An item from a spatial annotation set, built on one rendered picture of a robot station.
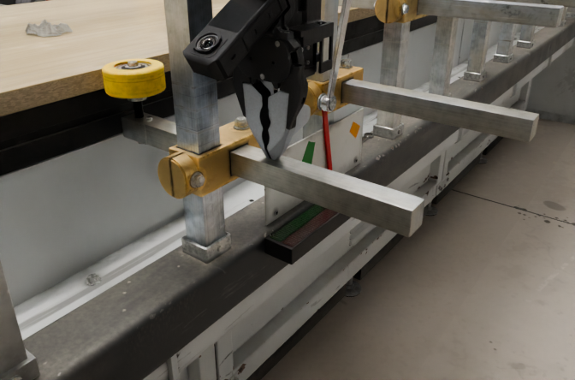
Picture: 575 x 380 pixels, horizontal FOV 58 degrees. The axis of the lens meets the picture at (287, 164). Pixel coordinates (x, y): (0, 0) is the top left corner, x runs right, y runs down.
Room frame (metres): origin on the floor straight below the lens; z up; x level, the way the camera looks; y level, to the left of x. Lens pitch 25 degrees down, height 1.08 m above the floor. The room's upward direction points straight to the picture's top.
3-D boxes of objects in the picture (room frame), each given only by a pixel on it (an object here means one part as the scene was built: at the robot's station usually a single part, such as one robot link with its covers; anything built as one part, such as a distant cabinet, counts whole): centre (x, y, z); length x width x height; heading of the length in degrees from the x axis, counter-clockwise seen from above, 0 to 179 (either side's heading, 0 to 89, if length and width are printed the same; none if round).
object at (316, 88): (0.78, -0.06, 0.85); 0.14 x 0.06 x 0.05; 143
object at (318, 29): (0.56, 0.00, 0.98); 0.09 x 0.08 x 0.12; 143
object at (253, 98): (0.57, 0.02, 0.88); 0.06 x 0.03 x 0.09; 143
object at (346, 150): (0.72, -0.05, 0.75); 0.26 x 0.01 x 0.10; 143
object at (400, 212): (0.57, 0.05, 0.82); 0.44 x 0.03 x 0.04; 53
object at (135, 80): (0.69, 0.21, 0.85); 0.08 x 0.08 x 0.11
